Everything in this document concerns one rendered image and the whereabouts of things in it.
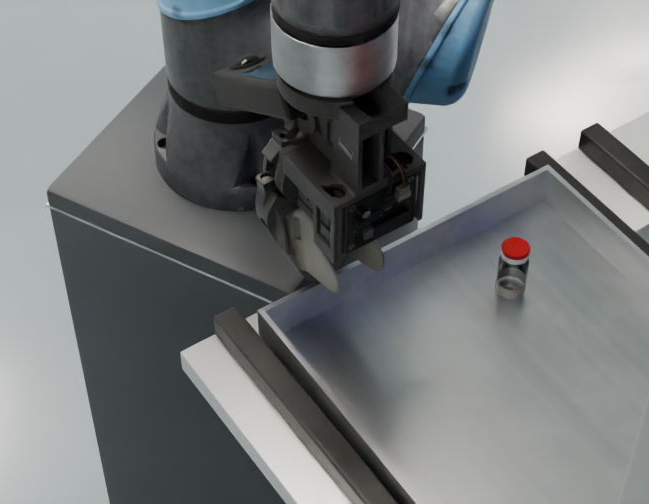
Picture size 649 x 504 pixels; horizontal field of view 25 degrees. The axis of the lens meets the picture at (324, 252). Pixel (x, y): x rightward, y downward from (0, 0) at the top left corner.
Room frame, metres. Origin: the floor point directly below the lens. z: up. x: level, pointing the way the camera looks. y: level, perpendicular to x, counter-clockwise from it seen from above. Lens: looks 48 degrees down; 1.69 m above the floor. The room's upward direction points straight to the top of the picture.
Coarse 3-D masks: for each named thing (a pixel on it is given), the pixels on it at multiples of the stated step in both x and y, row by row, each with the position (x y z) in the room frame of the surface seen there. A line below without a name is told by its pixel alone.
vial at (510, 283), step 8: (504, 256) 0.69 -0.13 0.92; (528, 256) 0.69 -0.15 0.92; (504, 264) 0.69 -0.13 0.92; (512, 264) 0.68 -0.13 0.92; (520, 264) 0.69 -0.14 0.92; (528, 264) 0.69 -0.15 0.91; (504, 272) 0.68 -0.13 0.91; (512, 272) 0.68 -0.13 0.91; (520, 272) 0.68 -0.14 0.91; (496, 280) 0.69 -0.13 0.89; (504, 280) 0.68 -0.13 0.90; (512, 280) 0.68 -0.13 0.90; (520, 280) 0.68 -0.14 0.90; (496, 288) 0.69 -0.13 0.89; (504, 288) 0.68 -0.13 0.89; (512, 288) 0.68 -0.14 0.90; (520, 288) 0.68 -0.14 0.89; (504, 296) 0.68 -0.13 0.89; (512, 296) 0.68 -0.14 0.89; (520, 296) 0.68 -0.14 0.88
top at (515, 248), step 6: (504, 240) 0.70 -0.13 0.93; (510, 240) 0.70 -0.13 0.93; (516, 240) 0.70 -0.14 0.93; (522, 240) 0.70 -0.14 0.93; (504, 246) 0.69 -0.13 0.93; (510, 246) 0.69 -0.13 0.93; (516, 246) 0.69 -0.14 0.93; (522, 246) 0.69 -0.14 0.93; (528, 246) 0.69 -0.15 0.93; (504, 252) 0.69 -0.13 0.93; (510, 252) 0.69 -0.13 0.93; (516, 252) 0.69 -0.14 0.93; (522, 252) 0.69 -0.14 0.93; (528, 252) 0.69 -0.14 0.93; (510, 258) 0.68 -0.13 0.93; (516, 258) 0.68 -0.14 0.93; (522, 258) 0.68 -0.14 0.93
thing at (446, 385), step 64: (512, 192) 0.77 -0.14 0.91; (576, 192) 0.76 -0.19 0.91; (384, 256) 0.70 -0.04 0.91; (448, 256) 0.72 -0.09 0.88; (576, 256) 0.72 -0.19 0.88; (640, 256) 0.70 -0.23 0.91; (320, 320) 0.66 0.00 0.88; (384, 320) 0.66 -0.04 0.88; (448, 320) 0.66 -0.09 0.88; (512, 320) 0.66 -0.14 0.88; (576, 320) 0.66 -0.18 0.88; (640, 320) 0.66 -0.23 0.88; (320, 384) 0.58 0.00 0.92; (384, 384) 0.61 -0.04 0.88; (448, 384) 0.61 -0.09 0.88; (512, 384) 0.61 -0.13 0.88; (576, 384) 0.61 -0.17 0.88; (640, 384) 0.61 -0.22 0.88; (384, 448) 0.55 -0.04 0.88; (448, 448) 0.55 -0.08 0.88; (512, 448) 0.55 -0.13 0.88; (576, 448) 0.55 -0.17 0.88
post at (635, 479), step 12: (648, 396) 0.30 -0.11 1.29; (648, 408) 0.29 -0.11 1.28; (648, 420) 0.29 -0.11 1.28; (648, 432) 0.29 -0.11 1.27; (636, 444) 0.30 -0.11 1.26; (648, 444) 0.29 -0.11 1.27; (636, 456) 0.29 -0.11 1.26; (648, 456) 0.29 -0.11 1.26; (636, 468) 0.29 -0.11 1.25; (648, 468) 0.29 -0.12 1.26; (624, 480) 0.30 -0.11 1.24; (636, 480) 0.29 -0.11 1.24; (648, 480) 0.29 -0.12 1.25; (624, 492) 0.29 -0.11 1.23; (636, 492) 0.29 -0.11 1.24; (648, 492) 0.29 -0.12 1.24
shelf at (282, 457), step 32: (640, 128) 0.87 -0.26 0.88; (576, 160) 0.83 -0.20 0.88; (608, 192) 0.79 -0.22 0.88; (640, 224) 0.76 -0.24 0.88; (256, 320) 0.66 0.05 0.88; (192, 352) 0.64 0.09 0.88; (224, 352) 0.64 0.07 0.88; (224, 384) 0.61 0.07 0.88; (224, 416) 0.59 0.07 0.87; (256, 416) 0.58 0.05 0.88; (256, 448) 0.55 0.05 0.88; (288, 448) 0.55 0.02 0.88; (288, 480) 0.53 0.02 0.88; (320, 480) 0.53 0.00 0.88
